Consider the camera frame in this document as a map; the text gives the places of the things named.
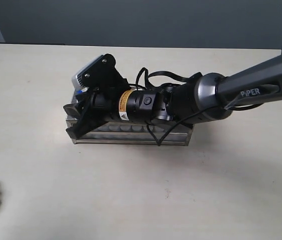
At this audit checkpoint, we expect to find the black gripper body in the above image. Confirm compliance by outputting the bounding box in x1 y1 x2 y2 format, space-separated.
88 87 171 125

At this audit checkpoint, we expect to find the blue-capped test tube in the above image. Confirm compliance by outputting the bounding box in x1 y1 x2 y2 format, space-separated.
75 87 88 95

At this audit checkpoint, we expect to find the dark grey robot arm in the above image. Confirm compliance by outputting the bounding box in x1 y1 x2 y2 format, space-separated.
63 48 282 140

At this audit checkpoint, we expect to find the stainless steel test tube rack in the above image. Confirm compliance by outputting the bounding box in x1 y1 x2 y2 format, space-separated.
65 88 195 147

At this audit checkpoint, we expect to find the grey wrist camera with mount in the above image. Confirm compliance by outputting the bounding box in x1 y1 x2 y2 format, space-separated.
72 53 129 91

